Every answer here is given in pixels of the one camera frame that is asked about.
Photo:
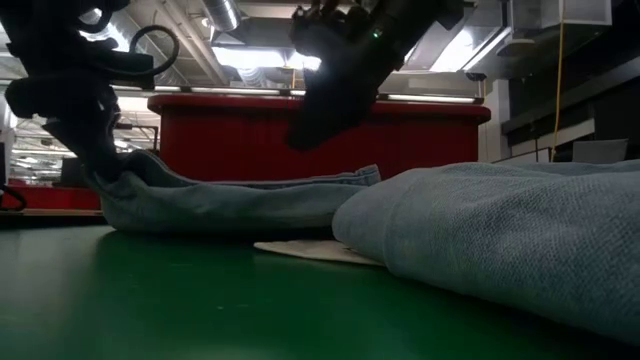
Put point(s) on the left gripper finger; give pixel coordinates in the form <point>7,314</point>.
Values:
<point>97,150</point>

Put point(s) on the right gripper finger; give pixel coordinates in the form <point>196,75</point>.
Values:
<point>330,110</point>

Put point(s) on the light blue denim shirt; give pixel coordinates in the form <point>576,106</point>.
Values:
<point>500,240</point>

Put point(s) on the red plastic laundry bin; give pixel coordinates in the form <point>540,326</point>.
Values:
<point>425,140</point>

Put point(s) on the black monitor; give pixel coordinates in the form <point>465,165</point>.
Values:
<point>72,172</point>

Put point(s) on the red low partition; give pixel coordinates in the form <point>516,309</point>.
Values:
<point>50,197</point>

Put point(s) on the ceiling light strip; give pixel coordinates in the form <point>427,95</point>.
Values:
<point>235,90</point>

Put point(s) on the white printed tote bag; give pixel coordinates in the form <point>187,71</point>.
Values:
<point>310,250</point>

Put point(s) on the silver ventilation duct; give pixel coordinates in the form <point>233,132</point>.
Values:
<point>222,12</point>

